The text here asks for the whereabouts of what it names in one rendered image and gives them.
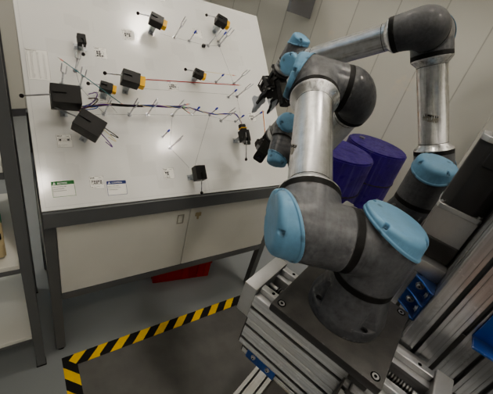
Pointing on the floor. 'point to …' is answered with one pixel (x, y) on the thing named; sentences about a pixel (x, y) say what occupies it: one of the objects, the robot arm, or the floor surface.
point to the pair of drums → (365, 168)
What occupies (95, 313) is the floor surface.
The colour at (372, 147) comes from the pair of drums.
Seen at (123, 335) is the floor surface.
